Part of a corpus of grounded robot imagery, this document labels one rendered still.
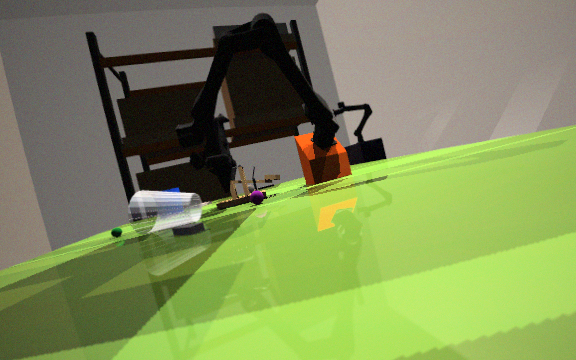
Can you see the dark green ball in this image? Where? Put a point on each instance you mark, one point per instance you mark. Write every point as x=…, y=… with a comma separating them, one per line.
x=116, y=232

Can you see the purple ball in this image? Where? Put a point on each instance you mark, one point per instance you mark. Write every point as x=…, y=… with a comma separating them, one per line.
x=256, y=197

